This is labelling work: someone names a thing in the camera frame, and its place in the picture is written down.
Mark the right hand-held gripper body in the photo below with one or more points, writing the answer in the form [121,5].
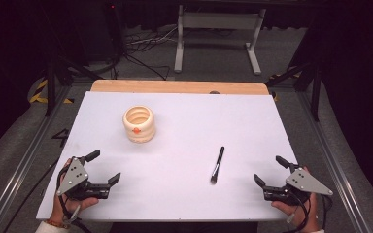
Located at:
[299,187]

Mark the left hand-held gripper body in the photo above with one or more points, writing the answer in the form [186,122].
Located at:
[74,177]

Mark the black makeup brush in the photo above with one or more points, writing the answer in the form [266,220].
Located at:
[217,165]

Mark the cream ribbed ceramic cup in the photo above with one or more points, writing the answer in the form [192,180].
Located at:
[139,124]

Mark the person's right hand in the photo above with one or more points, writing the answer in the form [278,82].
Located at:
[299,212]

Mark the person's left hand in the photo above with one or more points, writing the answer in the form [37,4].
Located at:
[74,202]

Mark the white board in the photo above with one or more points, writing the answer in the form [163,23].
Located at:
[181,152]

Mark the black stand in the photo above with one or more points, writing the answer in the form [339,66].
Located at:
[53,74]
[311,77]

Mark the wooden table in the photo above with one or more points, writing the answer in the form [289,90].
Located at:
[175,86]

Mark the aluminium rail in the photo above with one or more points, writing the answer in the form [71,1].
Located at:
[22,161]
[333,161]

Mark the white metal table frame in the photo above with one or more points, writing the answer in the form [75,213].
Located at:
[220,22]

